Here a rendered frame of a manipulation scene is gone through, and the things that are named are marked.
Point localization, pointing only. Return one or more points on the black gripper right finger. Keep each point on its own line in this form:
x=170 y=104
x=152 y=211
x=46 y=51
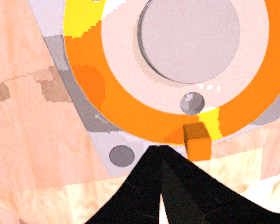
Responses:
x=191 y=196

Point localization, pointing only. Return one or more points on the orange round plate with tab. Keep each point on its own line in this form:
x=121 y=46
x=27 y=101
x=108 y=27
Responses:
x=105 y=56

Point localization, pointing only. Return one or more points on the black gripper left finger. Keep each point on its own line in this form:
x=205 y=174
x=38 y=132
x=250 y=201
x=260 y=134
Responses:
x=137 y=201

